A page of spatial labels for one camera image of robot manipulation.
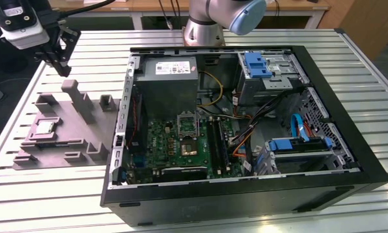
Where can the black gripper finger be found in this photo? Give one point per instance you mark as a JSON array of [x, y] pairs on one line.
[[73, 38], [49, 57]]

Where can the silver CPU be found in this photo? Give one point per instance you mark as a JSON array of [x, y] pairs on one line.
[[46, 127]]

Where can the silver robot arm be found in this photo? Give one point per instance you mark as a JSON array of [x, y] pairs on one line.
[[202, 26]]

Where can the CPU socket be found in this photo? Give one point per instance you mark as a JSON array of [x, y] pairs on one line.
[[189, 148]]

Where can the grey parts rack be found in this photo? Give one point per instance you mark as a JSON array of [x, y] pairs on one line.
[[74, 131]]

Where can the grey power supply unit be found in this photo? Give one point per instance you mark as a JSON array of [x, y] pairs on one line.
[[169, 97]]

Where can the metal locking lever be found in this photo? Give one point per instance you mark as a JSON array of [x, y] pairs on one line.
[[199, 126]]

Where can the blue card retention latch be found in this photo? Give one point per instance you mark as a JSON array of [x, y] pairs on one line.
[[122, 177]]

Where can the green motherboard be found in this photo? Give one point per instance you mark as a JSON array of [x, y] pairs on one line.
[[169, 155]]

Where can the blue drive bay latch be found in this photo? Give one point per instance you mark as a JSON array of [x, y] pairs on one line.
[[256, 65]]

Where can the grey metal drive cage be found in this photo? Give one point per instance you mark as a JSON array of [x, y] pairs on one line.
[[256, 89]]

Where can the black RAM slot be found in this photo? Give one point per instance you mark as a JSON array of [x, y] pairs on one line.
[[217, 145], [222, 144], [226, 144], [213, 145]]

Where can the black graphics card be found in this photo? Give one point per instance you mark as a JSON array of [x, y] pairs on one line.
[[183, 171]]

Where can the wooden desk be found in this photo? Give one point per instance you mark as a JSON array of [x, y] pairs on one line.
[[298, 6]]

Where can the blue disk carrier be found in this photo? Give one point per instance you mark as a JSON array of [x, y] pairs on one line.
[[282, 145]]

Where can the black PC case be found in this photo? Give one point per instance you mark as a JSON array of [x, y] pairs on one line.
[[246, 201]]

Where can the wooden cabinet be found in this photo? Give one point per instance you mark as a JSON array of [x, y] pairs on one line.
[[369, 24]]

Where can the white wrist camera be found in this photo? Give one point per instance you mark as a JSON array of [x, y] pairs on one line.
[[26, 36]]

